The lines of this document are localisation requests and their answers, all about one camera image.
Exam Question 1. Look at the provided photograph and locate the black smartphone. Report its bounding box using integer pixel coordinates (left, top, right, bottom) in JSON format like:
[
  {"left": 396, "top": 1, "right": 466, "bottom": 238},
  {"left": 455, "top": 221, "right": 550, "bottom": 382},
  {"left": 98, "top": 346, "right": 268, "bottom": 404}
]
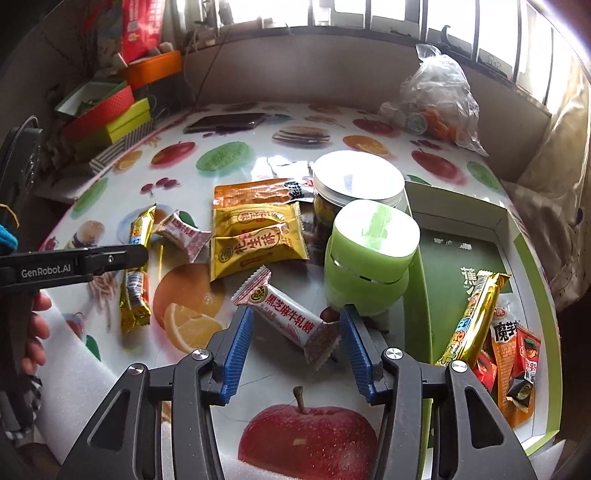
[{"left": 184, "top": 112, "right": 269, "bottom": 136}]

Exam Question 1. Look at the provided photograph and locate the cream patterned curtain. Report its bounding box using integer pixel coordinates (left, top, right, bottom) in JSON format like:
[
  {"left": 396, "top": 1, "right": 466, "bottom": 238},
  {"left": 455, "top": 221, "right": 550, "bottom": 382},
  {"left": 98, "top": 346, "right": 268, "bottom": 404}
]
[{"left": 502, "top": 76, "right": 591, "bottom": 315}]

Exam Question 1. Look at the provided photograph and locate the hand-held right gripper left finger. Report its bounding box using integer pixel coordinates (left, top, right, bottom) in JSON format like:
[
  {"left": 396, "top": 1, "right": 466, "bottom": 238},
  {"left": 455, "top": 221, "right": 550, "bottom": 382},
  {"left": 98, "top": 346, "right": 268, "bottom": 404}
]
[{"left": 55, "top": 305, "right": 256, "bottom": 480}]

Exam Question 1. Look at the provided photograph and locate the gold snack bar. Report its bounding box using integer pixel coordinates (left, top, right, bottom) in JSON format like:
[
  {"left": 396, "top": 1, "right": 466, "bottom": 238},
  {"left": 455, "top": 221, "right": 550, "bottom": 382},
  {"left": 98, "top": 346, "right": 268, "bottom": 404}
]
[
  {"left": 435, "top": 269, "right": 512, "bottom": 368},
  {"left": 119, "top": 203, "right": 158, "bottom": 336}
]

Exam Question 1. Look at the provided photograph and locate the person's left hand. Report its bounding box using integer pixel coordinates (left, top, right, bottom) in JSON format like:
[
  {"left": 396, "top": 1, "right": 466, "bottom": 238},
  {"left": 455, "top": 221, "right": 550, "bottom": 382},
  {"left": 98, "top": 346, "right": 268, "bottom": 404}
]
[{"left": 21, "top": 292, "right": 53, "bottom": 377}]

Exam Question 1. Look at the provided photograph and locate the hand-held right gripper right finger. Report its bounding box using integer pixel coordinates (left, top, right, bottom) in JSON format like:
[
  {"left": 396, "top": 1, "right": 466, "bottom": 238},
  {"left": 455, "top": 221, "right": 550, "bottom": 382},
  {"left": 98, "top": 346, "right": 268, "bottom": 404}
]
[{"left": 341, "top": 304, "right": 539, "bottom": 480}]

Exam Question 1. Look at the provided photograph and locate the yellow snack packet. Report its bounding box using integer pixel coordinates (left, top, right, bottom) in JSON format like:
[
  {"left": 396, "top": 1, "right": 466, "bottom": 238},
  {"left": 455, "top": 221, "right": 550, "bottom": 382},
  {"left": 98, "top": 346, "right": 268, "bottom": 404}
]
[
  {"left": 212, "top": 202, "right": 304, "bottom": 237},
  {"left": 209, "top": 222, "right": 311, "bottom": 283}
]

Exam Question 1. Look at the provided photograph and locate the clear jar with white lid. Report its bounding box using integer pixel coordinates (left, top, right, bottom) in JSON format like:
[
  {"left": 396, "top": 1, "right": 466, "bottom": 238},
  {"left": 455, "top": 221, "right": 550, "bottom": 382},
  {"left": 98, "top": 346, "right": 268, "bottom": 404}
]
[{"left": 311, "top": 150, "right": 408, "bottom": 265}]

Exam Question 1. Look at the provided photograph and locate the orange box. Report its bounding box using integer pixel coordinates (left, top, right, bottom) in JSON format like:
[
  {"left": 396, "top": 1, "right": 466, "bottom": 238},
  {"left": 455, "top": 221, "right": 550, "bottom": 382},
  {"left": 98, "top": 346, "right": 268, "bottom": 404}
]
[{"left": 124, "top": 50, "right": 184, "bottom": 92}]

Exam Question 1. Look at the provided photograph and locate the small red snack packet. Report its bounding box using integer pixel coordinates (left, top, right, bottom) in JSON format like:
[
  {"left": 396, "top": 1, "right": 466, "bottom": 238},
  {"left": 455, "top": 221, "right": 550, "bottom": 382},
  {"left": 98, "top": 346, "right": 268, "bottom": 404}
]
[{"left": 514, "top": 324, "right": 544, "bottom": 385}]

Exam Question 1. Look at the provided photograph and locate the black white striped box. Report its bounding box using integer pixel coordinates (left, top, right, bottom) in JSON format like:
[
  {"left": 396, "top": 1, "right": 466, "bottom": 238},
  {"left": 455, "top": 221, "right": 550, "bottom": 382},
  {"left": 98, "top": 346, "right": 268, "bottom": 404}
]
[{"left": 89, "top": 124, "right": 156, "bottom": 175}]

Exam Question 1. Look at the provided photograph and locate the green cosmetic jar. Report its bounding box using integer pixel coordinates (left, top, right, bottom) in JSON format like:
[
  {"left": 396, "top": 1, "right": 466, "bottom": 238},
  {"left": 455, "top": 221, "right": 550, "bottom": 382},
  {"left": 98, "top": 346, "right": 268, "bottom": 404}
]
[{"left": 322, "top": 198, "right": 422, "bottom": 320}]

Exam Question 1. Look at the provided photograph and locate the fruit print tablecloth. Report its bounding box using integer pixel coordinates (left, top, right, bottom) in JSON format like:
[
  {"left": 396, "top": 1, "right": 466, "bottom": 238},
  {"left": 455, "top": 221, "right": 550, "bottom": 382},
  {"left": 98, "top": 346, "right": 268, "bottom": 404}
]
[{"left": 39, "top": 99, "right": 514, "bottom": 480}]

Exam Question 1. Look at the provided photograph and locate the window with metal bars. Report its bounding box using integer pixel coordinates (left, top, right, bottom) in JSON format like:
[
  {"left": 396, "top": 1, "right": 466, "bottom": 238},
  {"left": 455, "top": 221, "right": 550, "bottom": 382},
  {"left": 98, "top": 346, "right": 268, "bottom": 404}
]
[{"left": 216, "top": 0, "right": 583, "bottom": 117}]

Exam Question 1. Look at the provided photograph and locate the small black snack packet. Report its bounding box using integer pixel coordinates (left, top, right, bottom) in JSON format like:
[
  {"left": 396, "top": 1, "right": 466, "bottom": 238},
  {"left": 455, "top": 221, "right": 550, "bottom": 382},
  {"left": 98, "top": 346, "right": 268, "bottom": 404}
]
[{"left": 505, "top": 377, "right": 533, "bottom": 412}]

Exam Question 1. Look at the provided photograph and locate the clear plastic bag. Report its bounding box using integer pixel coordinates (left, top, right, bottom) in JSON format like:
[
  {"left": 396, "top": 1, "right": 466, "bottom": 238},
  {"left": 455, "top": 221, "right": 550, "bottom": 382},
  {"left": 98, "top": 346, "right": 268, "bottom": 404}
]
[{"left": 378, "top": 43, "right": 491, "bottom": 158}]

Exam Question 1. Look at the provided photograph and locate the red packaging bag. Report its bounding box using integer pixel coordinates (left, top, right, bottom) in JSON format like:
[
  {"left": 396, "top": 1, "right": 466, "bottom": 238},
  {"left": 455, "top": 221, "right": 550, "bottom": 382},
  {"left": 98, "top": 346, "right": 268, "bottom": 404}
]
[{"left": 120, "top": 0, "right": 168, "bottom": 64}]

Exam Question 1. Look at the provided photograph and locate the pink white nougat candy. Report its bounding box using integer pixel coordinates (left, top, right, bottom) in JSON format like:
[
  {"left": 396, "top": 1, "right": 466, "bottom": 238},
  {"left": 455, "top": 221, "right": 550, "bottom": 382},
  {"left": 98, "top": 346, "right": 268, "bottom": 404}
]
[
  {"left": 154, "top": 211, "right": 212, "bottom": 265},
  {"left": 231, "top": 265, "right": 343, "bottom": 371}
]

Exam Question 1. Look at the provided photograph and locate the green cardboard box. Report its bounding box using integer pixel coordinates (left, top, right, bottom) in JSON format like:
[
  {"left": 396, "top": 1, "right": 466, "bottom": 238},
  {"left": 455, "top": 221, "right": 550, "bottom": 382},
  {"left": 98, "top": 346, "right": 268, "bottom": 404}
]
[{"left": 403, "top": 179, "right": 563, "bottom": 459}]

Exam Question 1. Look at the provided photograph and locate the yellow-green box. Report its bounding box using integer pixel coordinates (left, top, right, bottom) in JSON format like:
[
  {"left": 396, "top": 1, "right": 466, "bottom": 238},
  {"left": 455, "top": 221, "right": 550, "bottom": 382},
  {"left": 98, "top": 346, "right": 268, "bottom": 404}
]
[{"left": 73, "top": 97, "right": 154, "bottom": 161}]

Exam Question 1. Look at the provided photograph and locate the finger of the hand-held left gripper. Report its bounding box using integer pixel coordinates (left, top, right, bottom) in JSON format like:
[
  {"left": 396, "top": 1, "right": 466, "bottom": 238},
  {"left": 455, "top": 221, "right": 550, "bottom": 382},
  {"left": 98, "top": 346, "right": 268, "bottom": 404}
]
[{"left": 85, "top": 244, "right": 150, "bottom": 278}]

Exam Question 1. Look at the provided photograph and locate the red open gift box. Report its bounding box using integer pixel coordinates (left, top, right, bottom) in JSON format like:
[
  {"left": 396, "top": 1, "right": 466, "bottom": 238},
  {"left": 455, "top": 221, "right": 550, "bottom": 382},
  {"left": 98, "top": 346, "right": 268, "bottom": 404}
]
[{"left": 53, "top": 78, "right": 136, "bottom": 142}]

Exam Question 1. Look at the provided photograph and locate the thin cable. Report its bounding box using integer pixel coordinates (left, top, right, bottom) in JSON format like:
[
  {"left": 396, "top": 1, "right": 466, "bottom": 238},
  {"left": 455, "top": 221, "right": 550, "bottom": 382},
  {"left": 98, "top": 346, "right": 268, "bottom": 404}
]
[{"left": 191, "top": 30, "right": 225, "bottom": 112}]

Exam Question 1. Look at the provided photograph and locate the silver orange snack packet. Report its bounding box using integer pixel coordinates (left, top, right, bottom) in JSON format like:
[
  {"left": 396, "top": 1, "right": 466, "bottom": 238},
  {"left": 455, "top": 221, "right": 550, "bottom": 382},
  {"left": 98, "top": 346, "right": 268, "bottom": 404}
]
[
  {"left": 212, "top": 178, "right": 315, "bottom": 209},
  {"left": 489, "top": 298, "right": 542, "bottom": 428}
]

